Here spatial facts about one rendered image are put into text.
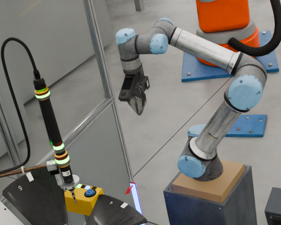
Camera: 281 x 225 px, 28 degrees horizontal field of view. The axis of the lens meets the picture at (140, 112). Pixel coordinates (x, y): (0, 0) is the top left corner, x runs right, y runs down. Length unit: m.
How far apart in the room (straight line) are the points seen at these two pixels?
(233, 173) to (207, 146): 0.32
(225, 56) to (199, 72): 3.49
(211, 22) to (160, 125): 1.22
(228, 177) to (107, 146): 1.13
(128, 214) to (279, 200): 0.58
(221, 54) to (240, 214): 0.79
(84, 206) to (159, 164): 2.01
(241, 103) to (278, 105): 2.96
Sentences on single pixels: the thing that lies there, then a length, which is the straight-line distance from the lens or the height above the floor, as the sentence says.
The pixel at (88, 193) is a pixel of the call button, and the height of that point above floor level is 1.08.
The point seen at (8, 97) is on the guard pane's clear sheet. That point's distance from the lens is 2.71.
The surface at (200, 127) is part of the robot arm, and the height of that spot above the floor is 1.27.
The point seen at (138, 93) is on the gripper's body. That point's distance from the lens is 2.21.
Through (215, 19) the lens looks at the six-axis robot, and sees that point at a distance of 5.55.
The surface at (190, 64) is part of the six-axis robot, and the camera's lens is 5.84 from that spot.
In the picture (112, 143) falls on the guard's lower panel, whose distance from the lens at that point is 3.46.
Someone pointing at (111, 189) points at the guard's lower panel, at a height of 0.46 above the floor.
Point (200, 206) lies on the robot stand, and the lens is 2.48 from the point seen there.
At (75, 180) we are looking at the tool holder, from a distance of 1.92.
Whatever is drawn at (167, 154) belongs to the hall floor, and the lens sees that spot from 4.55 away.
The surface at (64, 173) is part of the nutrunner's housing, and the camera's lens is 1.89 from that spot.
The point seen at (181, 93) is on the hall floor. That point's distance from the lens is 5.39.
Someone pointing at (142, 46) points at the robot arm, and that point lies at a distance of 2.10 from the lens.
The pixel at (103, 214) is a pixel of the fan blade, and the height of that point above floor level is 1.18.
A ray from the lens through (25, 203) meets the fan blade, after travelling 2.06.
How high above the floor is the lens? 2.55
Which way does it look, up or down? 29 degrees down
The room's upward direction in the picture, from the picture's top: 12 degrees counter-clockwise
